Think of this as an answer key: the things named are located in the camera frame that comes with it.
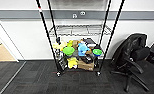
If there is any yellow toy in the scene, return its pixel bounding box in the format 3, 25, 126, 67
67, 57, 79, 70

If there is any blue toy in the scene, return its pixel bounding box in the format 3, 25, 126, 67
77, 42, 91, 57

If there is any black flat box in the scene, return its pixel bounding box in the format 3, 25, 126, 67
83, 37, 98, 48

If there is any pale yellow bag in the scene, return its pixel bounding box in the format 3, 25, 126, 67
52, 41, 65, 52

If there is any black wire shelf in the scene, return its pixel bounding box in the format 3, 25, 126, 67
35, 0, 126, 77

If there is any brown cardboard box with print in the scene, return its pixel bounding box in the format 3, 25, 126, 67
77, 58, 96, 72

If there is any wall socket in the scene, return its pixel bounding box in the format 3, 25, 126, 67
72, 13, 78, 19
79, 11, 86, 17

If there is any large green bowl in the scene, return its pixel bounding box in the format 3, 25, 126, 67
62, 46, 76, 57

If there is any black office chair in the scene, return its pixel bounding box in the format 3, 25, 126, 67
110, 33, 151, 93

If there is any small green bowl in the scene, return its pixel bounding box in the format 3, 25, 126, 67
92, 48, 103, 57

